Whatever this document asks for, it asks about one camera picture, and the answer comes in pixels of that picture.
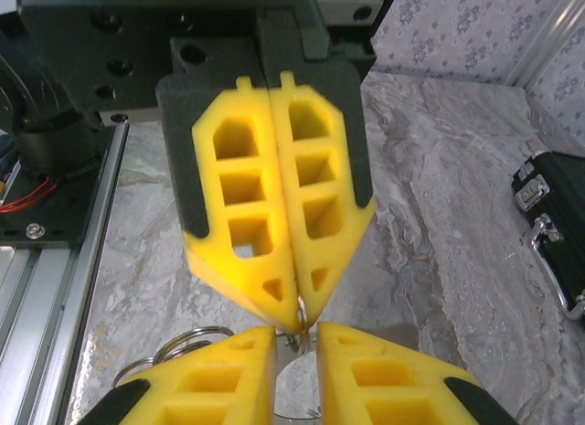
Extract silver key ring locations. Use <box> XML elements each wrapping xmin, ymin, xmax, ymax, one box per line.
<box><xmin>292</xmin><ymin>294</ymin><xmax>317</xmax><ymax>354</ymax></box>

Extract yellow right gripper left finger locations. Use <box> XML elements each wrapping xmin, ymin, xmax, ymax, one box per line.
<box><xmin>80</xmin><ymin>324</ymin><xmax>278</xmax><ymax>425</ymax></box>

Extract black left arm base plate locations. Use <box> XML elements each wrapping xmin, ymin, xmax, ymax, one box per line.
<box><xmin>0</xmin><ymin>122</ymin><xmax>121</xmax><ymax>249</ymax></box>

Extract black hard case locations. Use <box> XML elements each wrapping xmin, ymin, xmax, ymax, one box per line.
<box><xmin>510</xmin><ymin>149</ymin><xmax>585</xmax><ymax>324</ymax></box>

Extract thin red wire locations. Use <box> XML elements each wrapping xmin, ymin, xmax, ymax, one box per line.
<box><xmin>0</xmin><ymin>175</ymin><xmax>52</xmax><ymax>216</ymax></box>

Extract aluminium frame post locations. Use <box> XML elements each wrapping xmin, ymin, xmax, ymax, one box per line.
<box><xmin>501</xmin><ymin>0</ymin><xmax>585</xmax><ymax>90</ymax></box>

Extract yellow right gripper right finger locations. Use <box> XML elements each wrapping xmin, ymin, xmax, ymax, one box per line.
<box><xmin>317</xmin><ymin>322</ymin><xmax>520</xmax><ymax>425</ymax></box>

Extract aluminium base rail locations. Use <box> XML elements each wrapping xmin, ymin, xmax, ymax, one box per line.
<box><xmin>0</xmin><ymin>122</ymin><xmax>132</xmax><ymax>425</ymax></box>

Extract steel plate with key rings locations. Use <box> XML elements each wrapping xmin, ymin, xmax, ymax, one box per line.
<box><xmin>112</xmin><ymin>324</ymin><xmax>322</xmax><ymax>420</ymax></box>

